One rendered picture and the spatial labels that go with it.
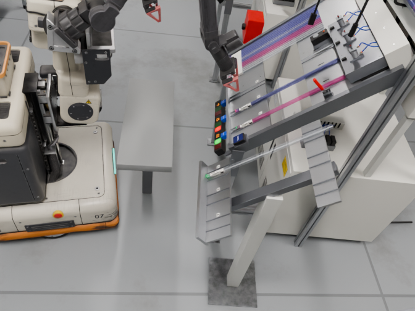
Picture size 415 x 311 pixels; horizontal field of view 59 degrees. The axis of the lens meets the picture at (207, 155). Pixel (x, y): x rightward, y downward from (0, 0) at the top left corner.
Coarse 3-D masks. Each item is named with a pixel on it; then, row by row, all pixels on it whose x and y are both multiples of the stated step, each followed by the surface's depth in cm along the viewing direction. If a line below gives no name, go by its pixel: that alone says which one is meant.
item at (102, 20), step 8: (104, 0) 110; (112, 0) 110; (120, 0) 111; (96, 8) 111; (104, 8) 111; (112, 8) 110; (120, 8) 113; (96, 16) 111; (104, 16) 112; (112, 16) 113; (96, 24) 113; (104, 24) 114; (112, 24) 115; (104, 32) 116
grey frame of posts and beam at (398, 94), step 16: (400, 0) 125; (400, 16) 124; (400, 80) 125; (224, 96) 224; (400, 96) 128; (384, 112) 133; (368, 128) 143; (368, 144) 146; (352, 160) 153; (336, 176) 167; (304, 224) 199; (304, 240) 205
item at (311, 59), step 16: (336, 0) 170; (352, 0) 163; (336, 16) 163; (304, 48) 164; (320, 48) 157; (304, 64) 158; (320, 64) 152; (336, 64) 146; (320, 80) 146; (320, 96) 141
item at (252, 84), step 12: (252, 72) 179; (264, 72) 174; (240, 84) 179; (252, 84) 173; (264, 84) 167; (240, 96) 173; (252, 96) 168; (252, 108) 163; (264, 108) 158; (240, 120) 163; (264, 120) 153; (240, 132) 158; (252, 132) 154
